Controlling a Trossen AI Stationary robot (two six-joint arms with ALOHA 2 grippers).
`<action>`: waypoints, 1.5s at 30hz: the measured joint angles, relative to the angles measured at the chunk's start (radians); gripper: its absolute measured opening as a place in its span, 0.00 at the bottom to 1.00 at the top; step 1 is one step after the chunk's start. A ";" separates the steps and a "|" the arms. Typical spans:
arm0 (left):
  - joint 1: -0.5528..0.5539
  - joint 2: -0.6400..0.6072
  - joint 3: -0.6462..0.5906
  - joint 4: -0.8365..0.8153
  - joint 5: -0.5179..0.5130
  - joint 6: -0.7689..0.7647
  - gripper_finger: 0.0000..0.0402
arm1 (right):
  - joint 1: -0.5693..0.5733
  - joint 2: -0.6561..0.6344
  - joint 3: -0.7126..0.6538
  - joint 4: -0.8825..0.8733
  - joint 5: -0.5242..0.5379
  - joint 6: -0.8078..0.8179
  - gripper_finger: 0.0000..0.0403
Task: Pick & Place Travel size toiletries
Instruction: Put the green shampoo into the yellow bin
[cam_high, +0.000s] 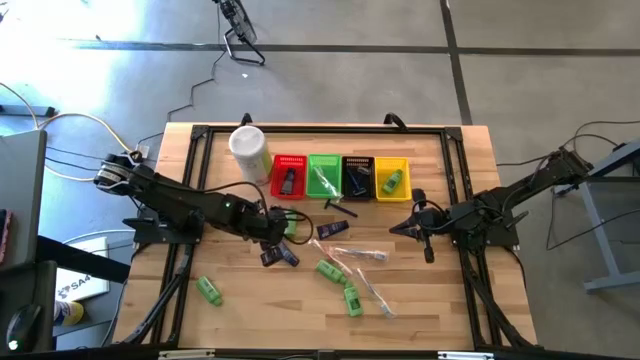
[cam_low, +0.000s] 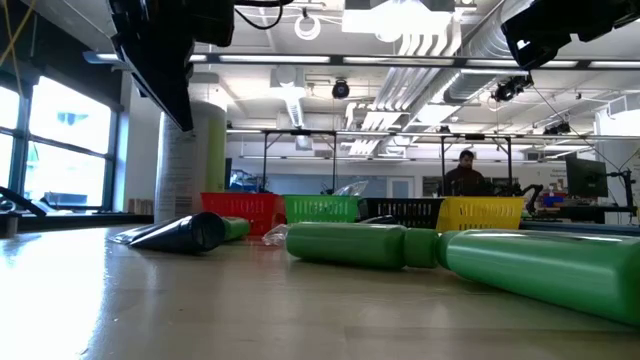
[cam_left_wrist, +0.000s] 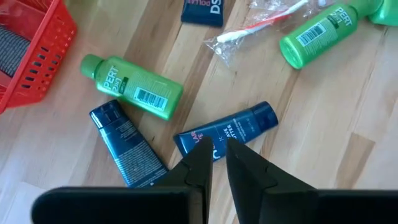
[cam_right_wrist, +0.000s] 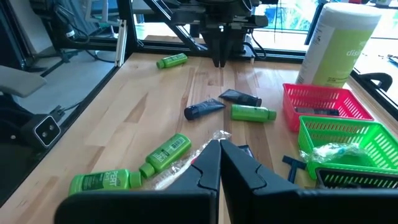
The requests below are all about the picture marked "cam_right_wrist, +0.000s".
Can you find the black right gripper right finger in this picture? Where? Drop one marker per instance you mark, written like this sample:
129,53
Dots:
311,208

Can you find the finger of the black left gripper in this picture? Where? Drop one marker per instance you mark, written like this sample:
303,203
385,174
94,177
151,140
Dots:
225,46
217,46

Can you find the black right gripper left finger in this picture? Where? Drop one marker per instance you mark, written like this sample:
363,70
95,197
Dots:
140,208

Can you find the blue toothbrush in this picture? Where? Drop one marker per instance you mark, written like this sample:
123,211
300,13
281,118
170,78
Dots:
329,151

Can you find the green shampoo bottle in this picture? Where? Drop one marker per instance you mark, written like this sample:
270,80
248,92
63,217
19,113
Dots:
252,113
102,181
172,60
166,154

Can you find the dark blue shave tube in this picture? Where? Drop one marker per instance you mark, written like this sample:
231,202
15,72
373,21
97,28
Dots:
202,109
241,98
317,111

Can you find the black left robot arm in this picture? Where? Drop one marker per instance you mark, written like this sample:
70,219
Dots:
224,9

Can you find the black stick item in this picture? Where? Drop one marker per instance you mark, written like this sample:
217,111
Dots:
293,169

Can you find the black plastic basket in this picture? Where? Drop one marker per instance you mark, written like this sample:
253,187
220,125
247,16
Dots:
342,172

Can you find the wrapped red toothbrush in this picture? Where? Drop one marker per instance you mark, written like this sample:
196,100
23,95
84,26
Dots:
183,165

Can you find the green plastic basket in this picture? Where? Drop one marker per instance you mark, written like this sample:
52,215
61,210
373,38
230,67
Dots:
354,160

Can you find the purple packet centre right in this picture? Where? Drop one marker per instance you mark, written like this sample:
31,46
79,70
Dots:
247,151

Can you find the red plastic basket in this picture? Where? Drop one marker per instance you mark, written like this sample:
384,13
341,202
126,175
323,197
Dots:
323,102

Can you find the white green wipes canister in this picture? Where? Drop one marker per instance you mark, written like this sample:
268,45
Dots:
335,46

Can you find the black chair backrest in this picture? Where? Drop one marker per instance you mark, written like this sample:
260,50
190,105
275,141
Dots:
382,79

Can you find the grey chair seat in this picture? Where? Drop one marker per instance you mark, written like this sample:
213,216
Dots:
18,81

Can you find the silver aluminium bracket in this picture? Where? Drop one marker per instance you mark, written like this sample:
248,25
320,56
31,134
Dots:
121,43

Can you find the black table-level camera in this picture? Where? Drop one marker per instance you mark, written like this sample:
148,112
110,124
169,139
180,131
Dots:
46,132

